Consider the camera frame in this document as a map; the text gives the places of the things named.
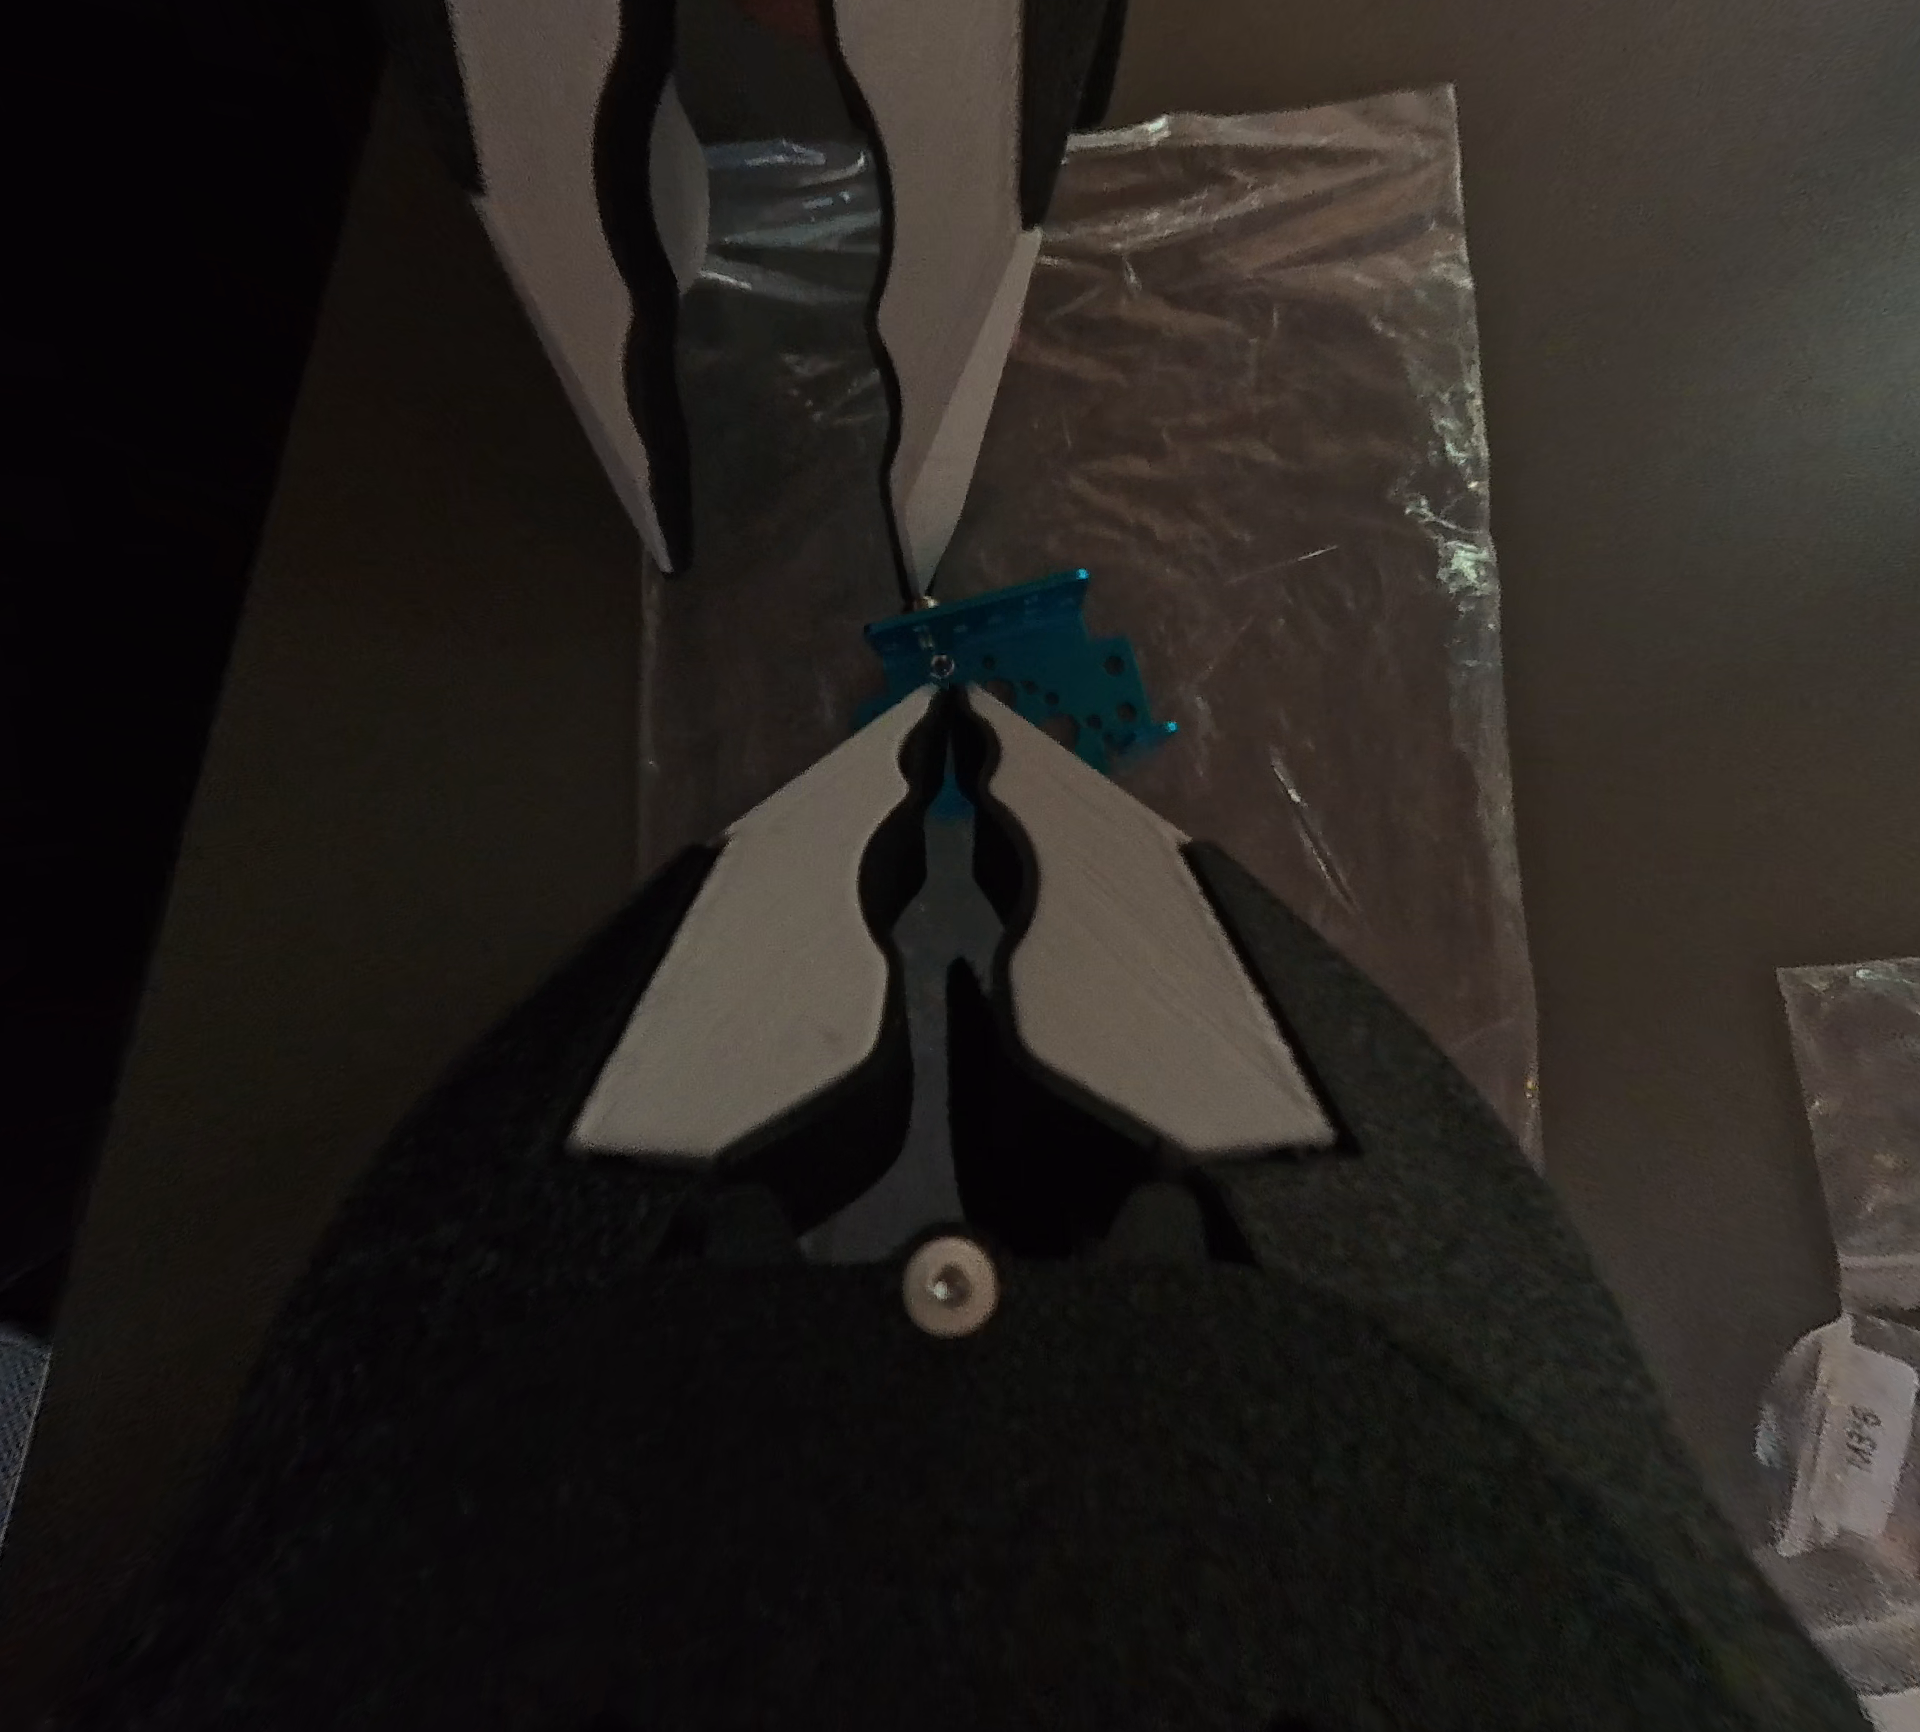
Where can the large clear plastic bag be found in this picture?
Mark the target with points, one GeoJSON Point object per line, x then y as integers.
{"type": "Point", "coordinates": [1231, 413]}

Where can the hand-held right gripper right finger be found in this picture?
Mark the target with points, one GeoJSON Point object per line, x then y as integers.
{"type": "Point", "coordinates": [1155, 997]}

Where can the dark grey desk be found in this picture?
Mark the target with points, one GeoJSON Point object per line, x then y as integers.
{"type": "Point", "coordinates": [1651, 413]}

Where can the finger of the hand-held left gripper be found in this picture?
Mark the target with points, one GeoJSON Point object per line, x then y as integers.
{"type": "Point", "coordinates": [960, 113]}
{"type": "Point", "coordinates": [524, 113]}

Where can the blue metal bracket large holes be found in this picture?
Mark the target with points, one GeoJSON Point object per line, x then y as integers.
{"type": "Point", "coordinates": [1034, 674]}

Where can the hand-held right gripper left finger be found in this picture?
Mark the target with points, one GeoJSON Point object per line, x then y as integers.
{"type": "Point", "coordinates": [750, 997]}

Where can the person's black sweater torso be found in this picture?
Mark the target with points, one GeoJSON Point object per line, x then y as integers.
{"type": "Point", "coordinates": [121, 413]}

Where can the pile of small screw bags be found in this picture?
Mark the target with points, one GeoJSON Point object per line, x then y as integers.
{"type": "Point", "coordinates": [1861, 1163]}

